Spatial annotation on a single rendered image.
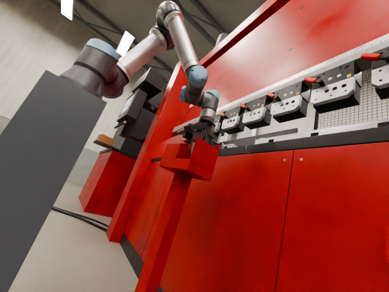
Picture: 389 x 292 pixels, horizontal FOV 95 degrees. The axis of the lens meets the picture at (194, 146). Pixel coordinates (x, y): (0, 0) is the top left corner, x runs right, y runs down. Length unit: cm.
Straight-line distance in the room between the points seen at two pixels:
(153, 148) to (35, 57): 707
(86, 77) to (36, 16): 864
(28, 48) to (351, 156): 876
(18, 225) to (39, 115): 30
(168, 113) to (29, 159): 172
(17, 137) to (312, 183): 85
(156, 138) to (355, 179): 178
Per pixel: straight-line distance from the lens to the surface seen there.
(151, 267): 83
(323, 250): 63
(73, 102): 68
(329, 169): 66
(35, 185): 66
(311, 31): 132
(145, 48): 100
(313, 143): 72
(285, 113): 102
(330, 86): 97
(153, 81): 243
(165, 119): 216
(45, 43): 889
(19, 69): 848
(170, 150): 84
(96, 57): 79
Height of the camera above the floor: 54
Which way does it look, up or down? 18 degrees up
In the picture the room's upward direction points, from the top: 18 degrees clockwise
